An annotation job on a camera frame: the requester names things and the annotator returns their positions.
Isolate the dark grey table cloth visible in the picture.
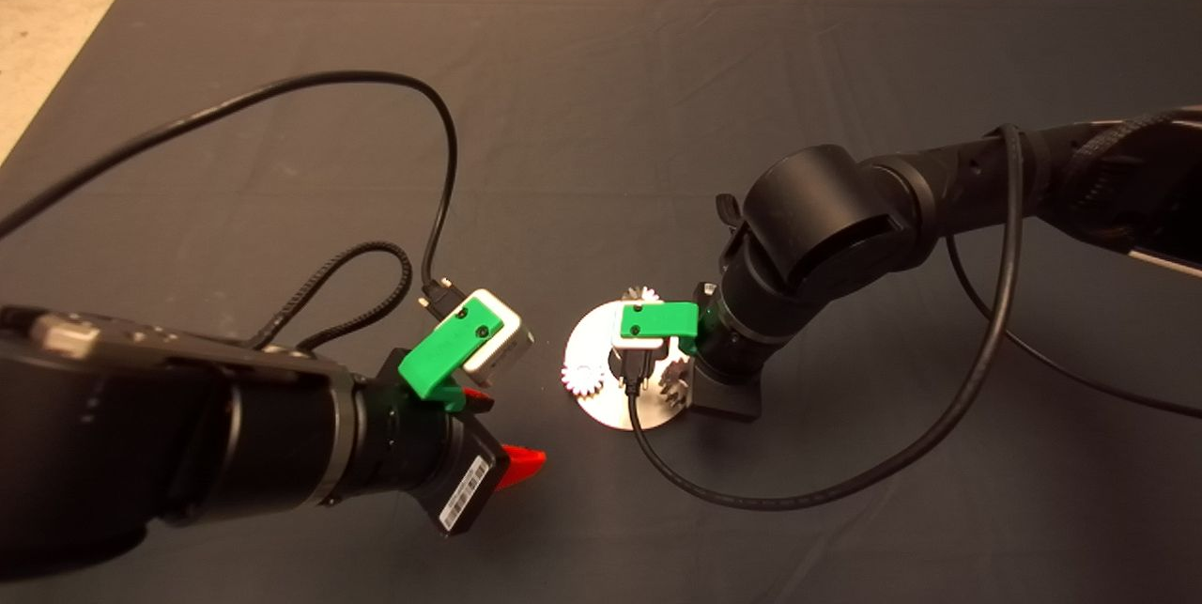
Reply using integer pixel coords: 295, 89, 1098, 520
0, 0, 1202, 604

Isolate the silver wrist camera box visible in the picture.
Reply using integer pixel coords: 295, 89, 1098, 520
441, 288, 534, 387
612, 301, 672, 353

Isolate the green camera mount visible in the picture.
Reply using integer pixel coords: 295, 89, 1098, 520
620, 302, 701, 357
398, 296, 503, 412

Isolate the braided black left cable loop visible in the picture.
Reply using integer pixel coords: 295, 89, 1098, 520
249, 240, 414, 351

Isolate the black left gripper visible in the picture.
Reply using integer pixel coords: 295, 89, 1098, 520
368, 348, 547, 539

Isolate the black camera cable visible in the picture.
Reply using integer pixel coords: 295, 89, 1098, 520
0, 70, 459, 316
622, 123, 1202, 512

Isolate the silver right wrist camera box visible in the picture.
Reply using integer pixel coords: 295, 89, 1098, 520
612, 301, 672, 353

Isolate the round metal carrier plate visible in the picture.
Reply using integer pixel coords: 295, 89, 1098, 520
563, 300, 696, 431

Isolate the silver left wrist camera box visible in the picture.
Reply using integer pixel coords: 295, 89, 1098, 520
441, 288, 534, 387

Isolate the green right camera mount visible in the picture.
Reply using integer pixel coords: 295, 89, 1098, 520
620, 302, 701, 357

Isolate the green left camera mount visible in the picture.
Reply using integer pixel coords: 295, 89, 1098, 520
398, 296, 503, 412

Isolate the black left camera cable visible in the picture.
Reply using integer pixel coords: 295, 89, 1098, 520
0, 70, 459, 316

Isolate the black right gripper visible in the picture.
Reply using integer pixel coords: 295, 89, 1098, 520
690, 282, 763, 424

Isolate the white shiny bevel gear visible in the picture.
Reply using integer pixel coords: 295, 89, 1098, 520
562, 364, 605, 401

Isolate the black right camera cable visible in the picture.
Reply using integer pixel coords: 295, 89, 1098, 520
622, 123, 1202, 512

